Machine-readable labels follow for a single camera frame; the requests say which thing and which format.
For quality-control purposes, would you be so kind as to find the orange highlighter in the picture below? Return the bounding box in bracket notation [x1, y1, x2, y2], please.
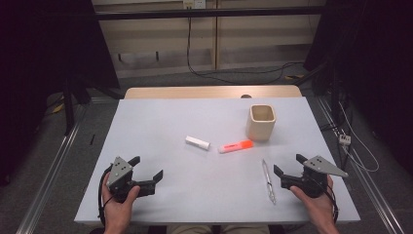
[217, 138, 254, 155]

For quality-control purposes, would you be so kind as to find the person's right hand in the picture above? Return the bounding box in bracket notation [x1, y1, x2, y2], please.
[289, 175, 339, 228]

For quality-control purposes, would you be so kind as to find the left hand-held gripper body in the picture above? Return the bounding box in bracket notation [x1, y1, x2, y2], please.
[105, 156, 157, 204]

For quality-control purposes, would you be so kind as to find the white wall socket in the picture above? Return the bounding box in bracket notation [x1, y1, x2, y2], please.
[182, 0, 207, 10]

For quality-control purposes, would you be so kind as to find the wooden table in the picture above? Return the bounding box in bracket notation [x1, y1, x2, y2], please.
[124, 85, 303, 99]

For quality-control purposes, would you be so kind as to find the clear pen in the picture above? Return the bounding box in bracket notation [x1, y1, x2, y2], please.
[261, 158, 278, 206]

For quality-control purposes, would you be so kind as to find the black metal stand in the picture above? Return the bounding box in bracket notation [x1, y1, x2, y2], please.
[61, 76, 93, 137]

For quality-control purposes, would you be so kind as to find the aluminium floor rail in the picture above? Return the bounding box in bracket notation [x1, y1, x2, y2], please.
[16, 97, 95, 234]
[316, 97, 405, 234]

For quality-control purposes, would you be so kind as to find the black curtain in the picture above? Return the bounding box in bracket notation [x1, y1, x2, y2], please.
[304, 0, 413, 176]
[0, 0, 120, 187]

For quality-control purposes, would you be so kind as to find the left hand-held gripper black cable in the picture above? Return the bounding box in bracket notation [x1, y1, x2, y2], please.
[96, 165, 114, 227]

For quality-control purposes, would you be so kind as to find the right hand-held gripper black cable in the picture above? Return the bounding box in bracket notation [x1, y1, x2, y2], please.
[323, 180, 340, 224]

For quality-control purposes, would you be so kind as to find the black cable from socket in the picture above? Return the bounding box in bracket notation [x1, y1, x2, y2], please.
[185, 8, 306, 86]

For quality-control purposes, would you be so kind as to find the beige square pen holder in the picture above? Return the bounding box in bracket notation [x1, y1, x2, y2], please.
[245, 103, 277, 142]

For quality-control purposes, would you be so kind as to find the hand-held gripper black cable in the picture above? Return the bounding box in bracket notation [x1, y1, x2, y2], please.
[323, 180, 340, 224]
[96, 165, 114, 227]

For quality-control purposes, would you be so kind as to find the black metal bar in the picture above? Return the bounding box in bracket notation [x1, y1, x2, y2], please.
[94, 5, 327, 21]

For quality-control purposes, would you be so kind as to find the white eraser stick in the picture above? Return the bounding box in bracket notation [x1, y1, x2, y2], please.
[184, 135, 211, 151]

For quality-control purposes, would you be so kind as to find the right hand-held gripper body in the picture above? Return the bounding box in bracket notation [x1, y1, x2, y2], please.
[280, 155, 350, 199]

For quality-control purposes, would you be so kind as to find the person's left hand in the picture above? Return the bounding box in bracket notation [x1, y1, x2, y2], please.
[101, 173, 141, 228]

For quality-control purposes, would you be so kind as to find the white cable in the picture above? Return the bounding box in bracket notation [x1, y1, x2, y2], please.
[337, 100, 381, 174]

